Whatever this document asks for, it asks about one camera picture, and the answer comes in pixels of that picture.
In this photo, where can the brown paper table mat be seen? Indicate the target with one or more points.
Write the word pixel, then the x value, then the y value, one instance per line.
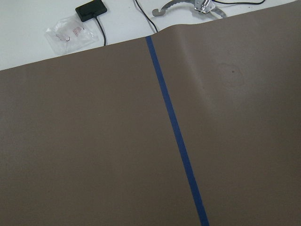
pixel 196 125

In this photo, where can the clear plastic bag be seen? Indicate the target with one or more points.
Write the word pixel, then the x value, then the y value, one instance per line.
pixel 68 35

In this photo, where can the small black square device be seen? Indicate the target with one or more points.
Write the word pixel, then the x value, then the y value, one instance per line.
pixel 91 10

